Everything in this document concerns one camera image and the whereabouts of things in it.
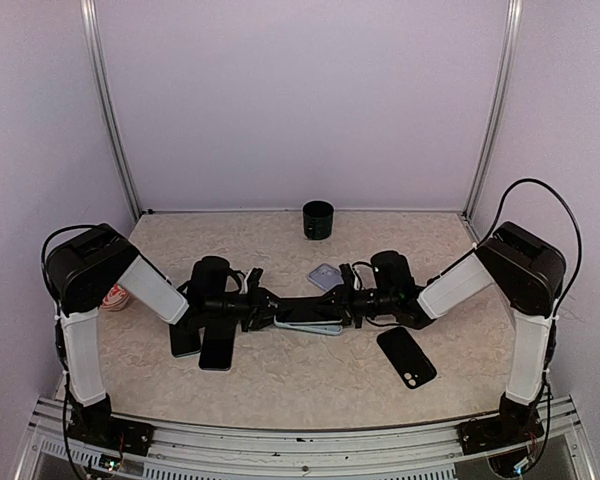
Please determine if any aluminium frame post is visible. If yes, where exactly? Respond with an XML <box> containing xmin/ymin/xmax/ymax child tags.
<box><xmin>463</xmin><ymin>0</ymin><xmax>523</xmax><ymax>220</ymax></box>
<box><xmin>79</xmin><ymin>0</ymin><xmax>143</xmax><ymax>222</ymax></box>

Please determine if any red white patterned bowl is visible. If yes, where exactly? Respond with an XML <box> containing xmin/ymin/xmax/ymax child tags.
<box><xmin>101</xmin><ymin>284</ymin><xmax>130</xmax><ymax>311</ymax></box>

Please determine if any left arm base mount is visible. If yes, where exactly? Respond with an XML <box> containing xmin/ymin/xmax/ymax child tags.
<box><xmin>68</xmin><ymin>415</ymin><xmax>155</xmax><ymax>457</ymax></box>

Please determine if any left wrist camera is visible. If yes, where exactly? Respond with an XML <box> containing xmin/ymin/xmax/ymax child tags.
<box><xmin>243</xmin><ymin>268</ymin><xmax>263</xmax><ymax>293</ymax></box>

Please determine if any black phone green edge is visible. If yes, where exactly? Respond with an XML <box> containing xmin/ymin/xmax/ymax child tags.
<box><xmin>169</xmin><ymin>325</ymin><xmax>202</xmax><ymax>358</ymax></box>

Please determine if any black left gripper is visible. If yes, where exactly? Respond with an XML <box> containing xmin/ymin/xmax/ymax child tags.
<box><xmin>207</xmin><ymin>281</ymin><xmax>294</xmax><ymax>332</ymax></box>

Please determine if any lavender phone case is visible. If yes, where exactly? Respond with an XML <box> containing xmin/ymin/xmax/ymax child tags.
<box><xmin>307</xmin><ymin>263</ymin><xmax>343</xmax><ymax>292</ymax></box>

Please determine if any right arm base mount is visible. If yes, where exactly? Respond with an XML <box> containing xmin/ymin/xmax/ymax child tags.
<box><xmin>456</xmin><ymin>416</ymin><xmax>545</xmax><ymax>456</ymax></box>

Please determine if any right aluminium frame post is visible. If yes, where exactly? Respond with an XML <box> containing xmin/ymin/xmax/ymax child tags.
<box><xmin>463</xmin><ymin>0</ymin><xmax>523</xmax><ymax>220</ymax></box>

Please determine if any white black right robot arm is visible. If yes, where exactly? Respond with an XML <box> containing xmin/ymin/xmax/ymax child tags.
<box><xmin>307</xmin><ymin>220</ymin><xmax>576</xmax><ymax>444</ymax></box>

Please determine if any left aluminium frame post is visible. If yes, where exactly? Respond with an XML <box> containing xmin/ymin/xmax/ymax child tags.
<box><xmin>79</xmin><ymin>0</ymin><xmax>143</xmax><ymax>222</ymax></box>

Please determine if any front aluminium rail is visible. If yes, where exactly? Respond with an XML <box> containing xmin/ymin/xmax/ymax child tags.
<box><xmin>14</xmin><ymin>397</ymin><xmax>598</xmax><ymax>479</ymax></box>

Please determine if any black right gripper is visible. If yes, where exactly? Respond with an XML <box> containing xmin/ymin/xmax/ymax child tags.
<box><xmin>310</xmin><ymin>279</ymin><xmax>396</xmax><ymax>329</ymax></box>

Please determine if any light blue phone case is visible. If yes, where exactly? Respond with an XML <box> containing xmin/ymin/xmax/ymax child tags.
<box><xmin>273</xmin><ymin>317</ymin><xmax>343</xmax><ymax>336</ymax></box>

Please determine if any black phone case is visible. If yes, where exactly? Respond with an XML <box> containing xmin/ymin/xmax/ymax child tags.
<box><xmin>376</xmin><ymin>327</ymin><xmax>437</xmax><ymax>390</ymax></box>

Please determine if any black phone white back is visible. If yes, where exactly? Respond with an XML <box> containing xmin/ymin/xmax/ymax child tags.
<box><xmin>274</xmin><ymin>308</ymin><xmax>342</xmax><ymax>326</ymax></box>

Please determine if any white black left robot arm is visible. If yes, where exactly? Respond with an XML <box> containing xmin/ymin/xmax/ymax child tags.
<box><xmin>41</xmin><ymin>223</ymin><xmax>316</xmax><ymax>445</ymax></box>

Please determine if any dark green cup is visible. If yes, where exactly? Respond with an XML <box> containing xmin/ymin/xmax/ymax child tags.
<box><xmin>302</xmin><ymin>200</ymin><xmax>334</xmax><ymax>241</ymax></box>

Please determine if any black phone dark edge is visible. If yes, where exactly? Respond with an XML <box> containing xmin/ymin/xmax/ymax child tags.
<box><xmin>199</xmin><ymin>324</ymin><xmax>236</xmax><ymax>371</ymax></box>

